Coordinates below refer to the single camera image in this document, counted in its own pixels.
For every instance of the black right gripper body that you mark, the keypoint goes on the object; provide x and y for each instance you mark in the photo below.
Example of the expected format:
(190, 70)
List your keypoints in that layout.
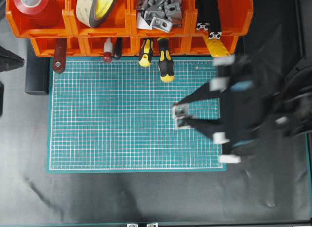
(244, 104)

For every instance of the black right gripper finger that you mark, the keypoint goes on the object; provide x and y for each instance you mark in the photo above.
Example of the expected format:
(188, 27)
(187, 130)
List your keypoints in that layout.
(212, 129)
(215, 88)

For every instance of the silver corner bracket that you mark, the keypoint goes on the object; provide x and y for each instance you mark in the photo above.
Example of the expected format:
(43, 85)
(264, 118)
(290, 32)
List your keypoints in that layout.
(179, 113)

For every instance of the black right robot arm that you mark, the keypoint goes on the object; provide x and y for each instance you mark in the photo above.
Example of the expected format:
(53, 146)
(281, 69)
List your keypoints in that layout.
(291, 110)

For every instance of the pile of silver corner brackets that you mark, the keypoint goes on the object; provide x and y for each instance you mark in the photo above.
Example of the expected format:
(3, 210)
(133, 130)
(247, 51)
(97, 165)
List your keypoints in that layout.
(162, 15)

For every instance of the orange container rack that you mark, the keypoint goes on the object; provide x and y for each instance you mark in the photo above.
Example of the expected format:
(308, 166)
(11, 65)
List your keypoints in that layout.
(121, 22)

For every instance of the black aluminium extrusion profile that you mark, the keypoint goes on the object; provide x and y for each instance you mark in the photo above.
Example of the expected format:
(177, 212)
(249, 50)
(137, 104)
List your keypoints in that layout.
(215, 30)

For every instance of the green cutting mat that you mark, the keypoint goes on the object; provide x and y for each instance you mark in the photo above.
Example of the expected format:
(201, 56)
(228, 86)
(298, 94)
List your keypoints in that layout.
(117, 117)

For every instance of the cream double-sided tape roll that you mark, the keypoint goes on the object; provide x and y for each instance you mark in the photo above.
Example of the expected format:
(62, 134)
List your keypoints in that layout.
(93, 13)

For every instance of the small black tray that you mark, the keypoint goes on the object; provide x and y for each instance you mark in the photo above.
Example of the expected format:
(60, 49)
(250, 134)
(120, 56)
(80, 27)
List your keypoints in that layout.
(37, 73)

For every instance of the red tape roll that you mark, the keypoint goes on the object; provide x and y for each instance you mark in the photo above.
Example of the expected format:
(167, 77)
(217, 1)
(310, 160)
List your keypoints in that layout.
(44, 13)

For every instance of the yellow black screwdriver handle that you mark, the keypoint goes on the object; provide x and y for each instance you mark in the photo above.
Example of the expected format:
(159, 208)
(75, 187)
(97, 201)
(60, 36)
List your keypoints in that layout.
(146, 52)

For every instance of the red white tool handle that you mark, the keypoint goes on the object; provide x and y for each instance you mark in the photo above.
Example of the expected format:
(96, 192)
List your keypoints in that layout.
(107, 51)

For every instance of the brown wooden tool handle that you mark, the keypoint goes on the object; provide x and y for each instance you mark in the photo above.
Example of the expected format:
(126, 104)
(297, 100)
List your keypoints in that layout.
(59, 60)

